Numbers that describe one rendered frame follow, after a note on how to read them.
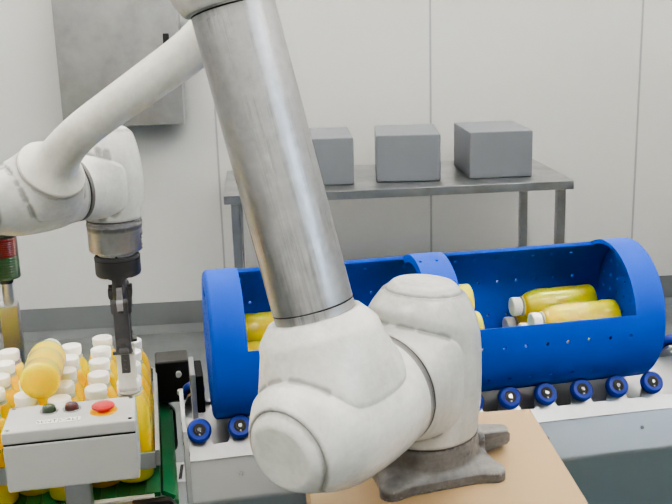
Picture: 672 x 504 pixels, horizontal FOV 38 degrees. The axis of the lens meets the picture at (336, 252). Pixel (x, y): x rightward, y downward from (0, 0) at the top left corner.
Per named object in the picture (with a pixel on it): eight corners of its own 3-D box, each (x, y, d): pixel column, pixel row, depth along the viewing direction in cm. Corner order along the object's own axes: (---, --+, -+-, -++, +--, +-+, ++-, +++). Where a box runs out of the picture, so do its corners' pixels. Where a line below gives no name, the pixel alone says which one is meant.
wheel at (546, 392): (555, 380, 189) (552, 382, 191) (533, 382, 189) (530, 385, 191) (560, 402, 188) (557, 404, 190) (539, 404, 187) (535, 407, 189)
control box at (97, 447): (140, 478, 152) (135, 418, 149) (8, 493, 148) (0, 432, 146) (140, 451, 161) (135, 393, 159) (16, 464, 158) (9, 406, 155)
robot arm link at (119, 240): (142, 211, 164) (144, 245, 165) (87, 215, 162) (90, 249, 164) (141, 222, 155) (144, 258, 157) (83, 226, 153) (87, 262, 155)
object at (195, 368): (207, 435, 183) (203, 374, 180) (194, 436, 183) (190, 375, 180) (204, 414, 193) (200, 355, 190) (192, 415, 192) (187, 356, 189)
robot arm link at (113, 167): (117, 209, 166) (53, 223, 156) (109, 118, 162) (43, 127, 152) (160, 215, 159) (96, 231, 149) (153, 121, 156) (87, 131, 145)
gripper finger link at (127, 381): (134, 349, 163) (134, 351, 162) (137, 389, 164) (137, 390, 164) (115, 351, 162) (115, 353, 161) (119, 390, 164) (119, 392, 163)
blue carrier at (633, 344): (663, 396, 190) (672, 257, 182) (217, 445, 174) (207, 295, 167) (598, 346, 217) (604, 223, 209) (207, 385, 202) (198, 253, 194)
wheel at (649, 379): (661, 368, 193) (656, 371, 195) (640, 371, 193) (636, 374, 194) (667, 390, 192) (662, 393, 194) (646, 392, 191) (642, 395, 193)
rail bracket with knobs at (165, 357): (192, 409, 203) (188, 363, 200) (157, 412, 202) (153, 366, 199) (190, 391, 212) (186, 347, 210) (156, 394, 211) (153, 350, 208)
